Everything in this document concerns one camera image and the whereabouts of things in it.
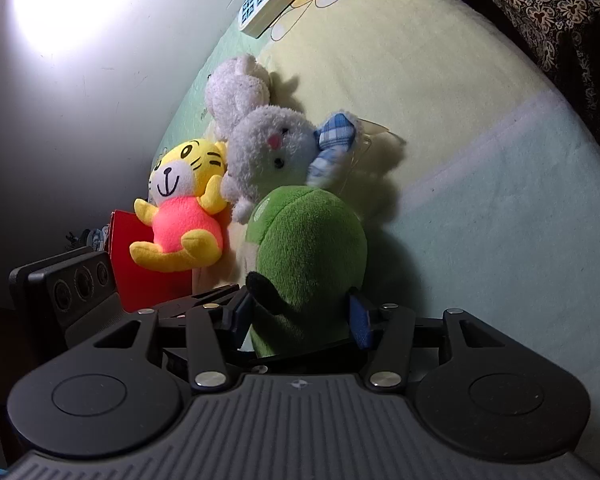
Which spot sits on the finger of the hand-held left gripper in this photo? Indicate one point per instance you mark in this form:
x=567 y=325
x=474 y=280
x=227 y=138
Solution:
x=200 y=296

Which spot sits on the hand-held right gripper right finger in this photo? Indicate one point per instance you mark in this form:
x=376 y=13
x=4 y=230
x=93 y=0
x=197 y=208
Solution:
x=362 y=325

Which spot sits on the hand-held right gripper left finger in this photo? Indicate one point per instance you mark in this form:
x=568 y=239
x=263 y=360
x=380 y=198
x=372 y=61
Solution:
x=242 y=320

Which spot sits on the red storage box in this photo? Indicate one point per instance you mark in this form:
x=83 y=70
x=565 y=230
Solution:
x=145 y=280

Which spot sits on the green plush toy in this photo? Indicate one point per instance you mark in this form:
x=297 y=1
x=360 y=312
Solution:
x=310 y=245

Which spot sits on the white plush toy plaid ears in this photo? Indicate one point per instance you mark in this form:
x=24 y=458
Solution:
x=270 y=160

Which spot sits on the small dark object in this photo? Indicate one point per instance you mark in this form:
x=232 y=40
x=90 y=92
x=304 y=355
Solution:
x=76 y=240

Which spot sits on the yellow tiger plush toy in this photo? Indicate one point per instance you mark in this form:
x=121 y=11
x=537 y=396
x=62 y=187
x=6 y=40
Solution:
x=180 y=220

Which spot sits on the clear plastic piece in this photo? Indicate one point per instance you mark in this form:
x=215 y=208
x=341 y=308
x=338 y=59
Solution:
x=380 y=135

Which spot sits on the yellow green printed blanket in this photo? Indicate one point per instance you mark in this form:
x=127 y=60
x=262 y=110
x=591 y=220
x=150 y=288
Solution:
x=455 y=110

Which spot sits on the dark floral patterned cloth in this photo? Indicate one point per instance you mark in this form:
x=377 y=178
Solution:
x=555 y=10

